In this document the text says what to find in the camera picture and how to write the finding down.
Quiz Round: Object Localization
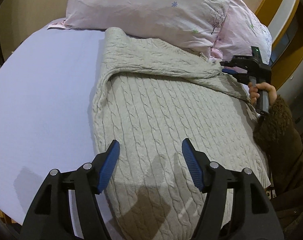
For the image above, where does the beige cable knit sweater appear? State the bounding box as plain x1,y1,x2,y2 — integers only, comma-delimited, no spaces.
92,28,270,239

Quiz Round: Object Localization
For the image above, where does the person's right hand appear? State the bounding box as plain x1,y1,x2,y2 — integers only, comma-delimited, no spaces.
248,81,278,107

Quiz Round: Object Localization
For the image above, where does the pink floral pillow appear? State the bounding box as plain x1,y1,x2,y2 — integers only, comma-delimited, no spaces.
210,0,272,64

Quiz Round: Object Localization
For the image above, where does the white floral pillow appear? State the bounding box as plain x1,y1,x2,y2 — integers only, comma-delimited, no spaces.
51,0,230,56

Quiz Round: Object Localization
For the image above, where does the wooden white headboard shelf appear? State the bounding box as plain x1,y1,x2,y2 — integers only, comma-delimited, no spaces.
255,0,303,89

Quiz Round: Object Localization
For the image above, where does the lavender bed sheet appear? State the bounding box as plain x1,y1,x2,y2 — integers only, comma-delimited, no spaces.
0,28,105,223

